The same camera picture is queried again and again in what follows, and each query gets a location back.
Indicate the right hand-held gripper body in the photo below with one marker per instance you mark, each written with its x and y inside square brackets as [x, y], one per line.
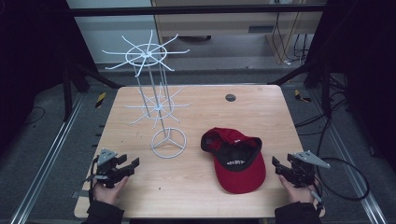
[303, 169]

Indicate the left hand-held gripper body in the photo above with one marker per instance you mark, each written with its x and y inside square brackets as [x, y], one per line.
[106, 169]

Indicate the person's left hand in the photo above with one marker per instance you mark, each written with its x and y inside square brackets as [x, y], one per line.
[109, 193]

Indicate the person's right hand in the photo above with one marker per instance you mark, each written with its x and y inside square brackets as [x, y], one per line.
[297, 194]

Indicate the red baseball cap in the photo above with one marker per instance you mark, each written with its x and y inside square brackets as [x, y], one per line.
[241, 168]

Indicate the yellow black striped tape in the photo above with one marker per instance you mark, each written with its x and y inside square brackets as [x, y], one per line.
[301, 96]
[100, 100]

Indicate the black metal stand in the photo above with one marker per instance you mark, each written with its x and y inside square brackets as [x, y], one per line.
[325, 90]
[67, 93]

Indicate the white cabinet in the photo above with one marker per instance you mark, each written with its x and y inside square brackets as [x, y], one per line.
[115, 34]

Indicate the aluminium floor rail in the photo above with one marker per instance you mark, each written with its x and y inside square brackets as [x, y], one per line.
[348, 155]
[46, 158]

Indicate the black horizontal frame bar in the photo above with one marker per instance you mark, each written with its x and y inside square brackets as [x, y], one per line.
[186, 10]

